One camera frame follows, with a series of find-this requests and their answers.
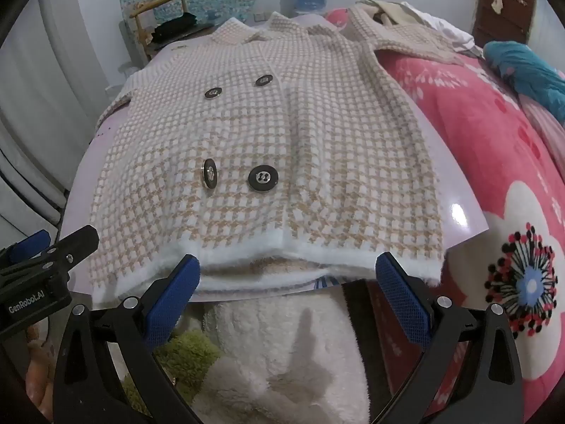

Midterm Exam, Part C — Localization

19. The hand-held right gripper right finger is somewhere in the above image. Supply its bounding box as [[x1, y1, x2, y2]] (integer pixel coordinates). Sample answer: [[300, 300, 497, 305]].
[[374, 252, 526, 424]]

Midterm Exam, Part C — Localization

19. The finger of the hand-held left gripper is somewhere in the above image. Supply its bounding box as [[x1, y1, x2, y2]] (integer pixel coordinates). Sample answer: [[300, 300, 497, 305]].
[[13, 225, 100, 275], [0, 230, 50, 270]]

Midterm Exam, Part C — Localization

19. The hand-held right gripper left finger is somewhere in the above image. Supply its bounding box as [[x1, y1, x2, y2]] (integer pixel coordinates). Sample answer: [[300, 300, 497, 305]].
[[52, 254, 203, 424]]

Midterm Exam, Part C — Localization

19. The beige houndstooth coat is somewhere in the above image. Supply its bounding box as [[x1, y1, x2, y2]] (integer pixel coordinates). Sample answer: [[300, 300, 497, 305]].
[[88, 6, 473, 310]]

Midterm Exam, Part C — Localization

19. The person's left hand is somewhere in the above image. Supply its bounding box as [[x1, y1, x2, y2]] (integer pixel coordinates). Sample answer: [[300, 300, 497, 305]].
[[25, 322, 59, 408]]

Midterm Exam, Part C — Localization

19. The white folding board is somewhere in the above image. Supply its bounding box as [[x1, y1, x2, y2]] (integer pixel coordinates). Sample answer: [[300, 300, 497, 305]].
[[59, 48, 490, 305]]

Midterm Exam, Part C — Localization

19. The white fleece garment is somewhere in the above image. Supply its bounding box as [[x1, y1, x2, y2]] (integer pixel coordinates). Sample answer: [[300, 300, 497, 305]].
[[190, 274, 376, 424]]

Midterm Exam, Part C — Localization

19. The white panelled cabinet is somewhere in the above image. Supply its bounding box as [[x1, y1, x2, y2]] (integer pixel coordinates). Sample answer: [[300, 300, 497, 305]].
[[0, 0, 129, 252]]

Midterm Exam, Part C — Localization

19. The pink floral blanket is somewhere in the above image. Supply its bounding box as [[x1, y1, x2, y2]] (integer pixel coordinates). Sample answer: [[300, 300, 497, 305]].
[[324, 6, 565, 424]]

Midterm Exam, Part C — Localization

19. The pink striped sheet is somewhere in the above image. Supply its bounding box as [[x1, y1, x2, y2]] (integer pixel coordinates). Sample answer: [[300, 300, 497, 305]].
[[518, 95, 565, 151]]

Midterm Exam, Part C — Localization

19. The black cloth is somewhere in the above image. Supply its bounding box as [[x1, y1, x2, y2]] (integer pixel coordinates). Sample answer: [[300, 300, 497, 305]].
[[150, 11, 197, 45]]

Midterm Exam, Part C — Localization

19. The wooden chair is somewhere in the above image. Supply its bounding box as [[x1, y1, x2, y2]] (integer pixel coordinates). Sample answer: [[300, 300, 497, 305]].
[[128, 0, 208, 60]]

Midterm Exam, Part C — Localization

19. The teal blanket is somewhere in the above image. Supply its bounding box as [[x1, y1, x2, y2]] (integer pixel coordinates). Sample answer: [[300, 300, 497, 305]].
[[483, 40, 565, 124]]

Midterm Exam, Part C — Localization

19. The brown door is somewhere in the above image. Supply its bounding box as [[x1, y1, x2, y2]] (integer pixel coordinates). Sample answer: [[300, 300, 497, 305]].
[[471, 0, 541, 49]]

